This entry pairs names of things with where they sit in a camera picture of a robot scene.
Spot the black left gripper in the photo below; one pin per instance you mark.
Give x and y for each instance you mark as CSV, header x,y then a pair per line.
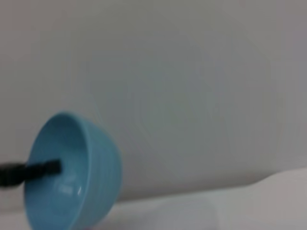
x,y
12,173

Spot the blue ceramic bowl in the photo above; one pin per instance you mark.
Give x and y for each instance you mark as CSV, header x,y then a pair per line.
x,y
96,163

